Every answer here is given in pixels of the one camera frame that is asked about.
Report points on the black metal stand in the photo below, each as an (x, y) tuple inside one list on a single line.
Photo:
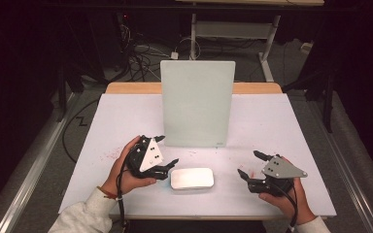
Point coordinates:
[(327, 97), (63, 93)]

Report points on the white metal desk frame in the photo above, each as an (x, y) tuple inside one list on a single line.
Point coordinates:
[(233, 29)]

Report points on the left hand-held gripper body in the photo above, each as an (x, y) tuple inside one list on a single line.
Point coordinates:
[(150, 155)]

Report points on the white whiteboard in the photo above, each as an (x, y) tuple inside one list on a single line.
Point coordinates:
[(197, 103)]

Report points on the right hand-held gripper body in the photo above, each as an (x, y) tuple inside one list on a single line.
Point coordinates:
[(280, 168)]

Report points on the small white power adapter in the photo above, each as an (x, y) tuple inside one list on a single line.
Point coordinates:
[(174, 55)]

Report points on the white table mat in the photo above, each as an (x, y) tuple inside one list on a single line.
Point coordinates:
[(259, 129)]

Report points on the person's left hand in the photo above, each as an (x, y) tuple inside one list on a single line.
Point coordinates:
[(129, 184)]

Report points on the person's right hand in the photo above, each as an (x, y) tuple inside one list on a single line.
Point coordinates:
[(283, 204)]

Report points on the white board eraser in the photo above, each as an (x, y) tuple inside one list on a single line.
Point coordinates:
[(191, 178)]

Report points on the grey metal floor rail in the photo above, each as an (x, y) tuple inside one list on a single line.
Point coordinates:
[(35, 168), (346, 168)]

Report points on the wooden table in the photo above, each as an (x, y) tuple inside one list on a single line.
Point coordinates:
[(132, 88)]

